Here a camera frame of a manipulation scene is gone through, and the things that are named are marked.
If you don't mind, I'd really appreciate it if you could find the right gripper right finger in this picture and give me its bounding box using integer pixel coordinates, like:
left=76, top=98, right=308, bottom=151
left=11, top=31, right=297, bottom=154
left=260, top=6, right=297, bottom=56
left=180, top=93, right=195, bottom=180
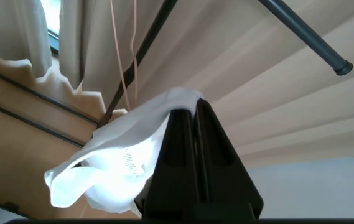
left=194, top=98, right=264, bottom=218

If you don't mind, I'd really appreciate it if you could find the pink clothes hanger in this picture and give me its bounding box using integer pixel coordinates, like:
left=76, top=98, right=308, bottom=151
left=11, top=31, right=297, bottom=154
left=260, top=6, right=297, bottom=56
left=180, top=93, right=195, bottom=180
left=109, top=0, right=139, bottom=111

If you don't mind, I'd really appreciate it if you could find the white garment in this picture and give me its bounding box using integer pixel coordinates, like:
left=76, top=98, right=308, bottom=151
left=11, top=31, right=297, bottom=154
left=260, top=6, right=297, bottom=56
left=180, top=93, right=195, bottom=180
left=44, top=86, right=203, bottom=218

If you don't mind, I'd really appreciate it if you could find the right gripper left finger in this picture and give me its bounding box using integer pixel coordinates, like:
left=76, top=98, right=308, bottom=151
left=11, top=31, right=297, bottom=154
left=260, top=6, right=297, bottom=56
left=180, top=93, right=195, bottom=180
left=144, top=108, right=200, bottom=218

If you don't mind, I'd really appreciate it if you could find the window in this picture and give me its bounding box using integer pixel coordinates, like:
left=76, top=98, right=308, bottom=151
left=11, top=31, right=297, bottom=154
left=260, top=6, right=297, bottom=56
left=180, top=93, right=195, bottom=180
left=40, top=0, right=62, bottom=57

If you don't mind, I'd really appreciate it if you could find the black clothes rack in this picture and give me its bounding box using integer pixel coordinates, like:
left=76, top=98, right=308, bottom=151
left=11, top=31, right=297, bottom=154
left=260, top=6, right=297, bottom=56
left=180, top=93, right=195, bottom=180
left=0, top=0, right=354, bottom=149

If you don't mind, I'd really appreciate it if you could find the beige curtain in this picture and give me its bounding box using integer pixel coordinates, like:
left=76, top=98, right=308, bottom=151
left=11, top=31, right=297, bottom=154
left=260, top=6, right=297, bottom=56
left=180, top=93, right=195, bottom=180
left=0, top=0, right=354, bottom=169

